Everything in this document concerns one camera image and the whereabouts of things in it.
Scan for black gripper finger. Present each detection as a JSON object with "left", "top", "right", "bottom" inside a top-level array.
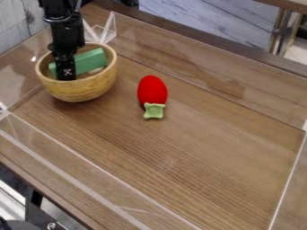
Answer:
[{"left": 54, "top": 57, "right": 77, "bottom": 81}]

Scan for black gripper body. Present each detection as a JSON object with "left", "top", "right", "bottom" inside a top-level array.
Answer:
[{"left": 46, "top": 12, "right": 85, "bottom": 60}]

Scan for green block stick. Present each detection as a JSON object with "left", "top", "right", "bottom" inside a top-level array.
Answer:
[{"left": 47, "top": 48, "right": 108, "bottom": 80}]

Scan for brown wooden bowl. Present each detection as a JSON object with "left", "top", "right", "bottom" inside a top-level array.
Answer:
[{"left": 34, "top": 42, "right": 117, "bottom": 102}]

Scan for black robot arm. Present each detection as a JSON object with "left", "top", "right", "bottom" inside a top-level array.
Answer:
[{"left": 37, "top": 0, "right": 85, "bottom": 81}]

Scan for red plush strawberry toy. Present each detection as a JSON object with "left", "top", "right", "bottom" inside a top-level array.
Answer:
[{"left": 136, "top": 75, "right": 168, "bottom": 119}]

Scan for metal table leg background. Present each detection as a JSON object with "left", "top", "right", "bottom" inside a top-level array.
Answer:
[{"left": 268, "top": 9, "right": 301, "bottom": 57}]

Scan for clear acrylic corner bracket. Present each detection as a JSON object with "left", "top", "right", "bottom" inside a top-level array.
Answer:
[{"left": 82, "top": 13, "right": 116, "bottom": 44}]

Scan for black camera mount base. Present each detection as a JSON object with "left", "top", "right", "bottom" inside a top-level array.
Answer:
[{"left": 0, "top": 186, "right": 67, "bottom": 230}]

